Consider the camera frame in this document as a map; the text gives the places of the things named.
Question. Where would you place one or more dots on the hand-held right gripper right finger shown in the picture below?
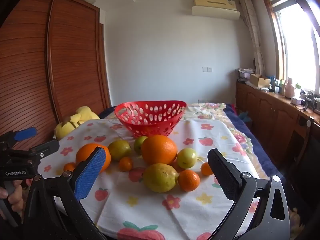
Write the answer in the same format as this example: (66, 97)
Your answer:
(225, 177)

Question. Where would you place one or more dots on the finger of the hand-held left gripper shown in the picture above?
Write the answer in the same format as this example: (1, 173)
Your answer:
(47, 147)
(25, 133)

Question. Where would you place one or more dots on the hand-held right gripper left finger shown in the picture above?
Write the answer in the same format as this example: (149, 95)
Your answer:
(90, 175)

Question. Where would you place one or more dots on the small tangerine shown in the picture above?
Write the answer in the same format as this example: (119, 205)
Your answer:
(125, 164)
(69, 167)
(188, 180)
(206, 169)

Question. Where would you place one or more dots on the large orange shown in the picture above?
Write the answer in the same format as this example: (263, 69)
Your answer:
(158, 150)
(83, 155)

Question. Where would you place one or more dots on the green jujube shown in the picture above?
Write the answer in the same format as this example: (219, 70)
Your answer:
(119, 150)
(187, 158)

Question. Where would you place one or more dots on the small green lime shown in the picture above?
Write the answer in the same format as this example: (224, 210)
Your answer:
(138, 145)

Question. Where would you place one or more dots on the large yellow-green lemon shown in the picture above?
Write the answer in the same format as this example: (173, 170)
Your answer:
(160, 178)

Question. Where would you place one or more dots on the red perforated plastic basket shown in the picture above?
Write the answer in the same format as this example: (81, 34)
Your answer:
(150, 130)

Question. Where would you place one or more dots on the person's left hand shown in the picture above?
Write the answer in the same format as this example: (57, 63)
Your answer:
(17, 197)

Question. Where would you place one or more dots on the yellow plush toy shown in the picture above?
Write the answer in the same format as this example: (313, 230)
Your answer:
(85, 113)

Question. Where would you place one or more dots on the white strawberry flower cloth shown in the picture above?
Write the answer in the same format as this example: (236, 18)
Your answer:
(140, 212)

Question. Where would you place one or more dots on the teal cloth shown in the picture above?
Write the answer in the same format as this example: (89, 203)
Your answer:
(243, 117)

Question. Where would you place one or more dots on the floral bed blanket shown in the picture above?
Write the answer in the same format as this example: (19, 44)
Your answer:
(212, 110)

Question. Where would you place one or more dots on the long wooden cabinet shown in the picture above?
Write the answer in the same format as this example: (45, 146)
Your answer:
(270, 115)

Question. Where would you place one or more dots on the brown wooden wardrobe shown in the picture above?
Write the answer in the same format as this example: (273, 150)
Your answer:
(75, 55)

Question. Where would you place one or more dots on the open cardboard box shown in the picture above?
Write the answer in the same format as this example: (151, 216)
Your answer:
(260, 81)

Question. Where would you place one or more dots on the small white box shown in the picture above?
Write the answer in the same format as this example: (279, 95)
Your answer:
(296, 101)

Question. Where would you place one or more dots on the pink bottle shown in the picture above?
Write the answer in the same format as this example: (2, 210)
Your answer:
(290, 88)

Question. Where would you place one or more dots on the small black tripod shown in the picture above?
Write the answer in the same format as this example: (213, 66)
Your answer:
(310, 101)

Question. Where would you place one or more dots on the checked beige curtain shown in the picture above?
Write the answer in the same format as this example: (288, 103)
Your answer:
(255, 37)

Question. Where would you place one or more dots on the window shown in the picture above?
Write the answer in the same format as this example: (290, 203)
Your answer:
(297, 42)

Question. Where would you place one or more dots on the white wall switch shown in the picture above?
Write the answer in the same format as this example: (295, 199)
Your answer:
(207, 69)

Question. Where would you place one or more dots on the wall air conditioner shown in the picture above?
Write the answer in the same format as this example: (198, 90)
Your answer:
(215, 8)

